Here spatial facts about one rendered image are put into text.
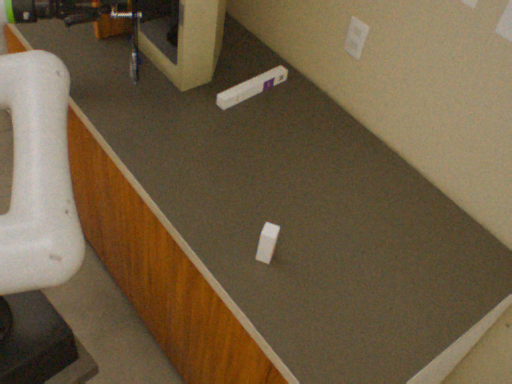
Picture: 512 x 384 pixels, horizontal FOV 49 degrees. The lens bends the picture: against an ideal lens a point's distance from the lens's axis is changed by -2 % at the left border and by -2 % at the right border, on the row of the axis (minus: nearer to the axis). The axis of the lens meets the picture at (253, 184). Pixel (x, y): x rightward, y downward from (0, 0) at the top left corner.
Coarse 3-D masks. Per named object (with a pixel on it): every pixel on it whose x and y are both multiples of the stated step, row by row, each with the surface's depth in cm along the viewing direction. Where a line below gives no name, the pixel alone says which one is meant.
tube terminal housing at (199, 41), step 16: (192, 0) 151; (208, 0) 155; (224, 0) 173; (192, 16) 155; (208, 16) 159; (224, 16) 181; (192, 32) 159; (208, 32) 163; (144, 48) 182; (192, 48) 163; (208, 48) 167; (160, 64) 177; (192, 64) 168; (208, 64) 172; (176, 80) 172; (192, 80) 172; (208, 80) 177
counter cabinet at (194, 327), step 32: (96, 160) 178; (96, 192) 193; (128, 192) 164; (96, 224) 210; (128, 224) 177; (160, 224) 153; (128, 256) 192; (160, 256) 163; (128, 288) 209; (160, 288) 176; (192, 288) 152; (160, 320) 191; (192, 320) 163; (224, 320) 142; (192, 352) 175; (224, 352) 152; (256, 352) 133; (448, 352) 129
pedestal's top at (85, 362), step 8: (80, 344) 114; (80, 352) 113; (88, 352) 113; (80, 360) 112; (88, 360) 112; (72, 368) 110; (80, 368) 111; (88, 368) 111; (96, 368) 112; (56, 376) 109; (64, 376) 109; (72, 376) 109; (80, 376) 110; (88, 376) 112
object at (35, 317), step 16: (16, 304) 106; (32, 304) 106; (48, 304) 107; (16, 320) 104; (32, 320) 104; (48, 320) 104; (64, 320) 105; (16, 336) 101; (32, 336) 102; (48, 336) 102; (64, 336) 103; (0, 352) 99; (16, 352) 99; (32, 352) 99; (48, 352) 102; (64, 352) 106; (0, 368) 97; (16, 368) 98; (32, 368) 101; (48, 368) 106; (64, 368) 110
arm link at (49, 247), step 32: (0, 64) 110; (32, 64) 110; (64, 64) 116; (0, 96) 110; (32, 96) 106; (64, 96) 111; (32, 128) 102; (64, 128) 107; (32, 160) 98; (64, 160) 102; (32, 192) 93; (64, 192) 96; (0, 224) 88; (32, 224) 88; (64, 224) 91; (0, 256) 85; (32, 256) 87; (64, 256) 89; (0, 288) 87; (32, 288) 90
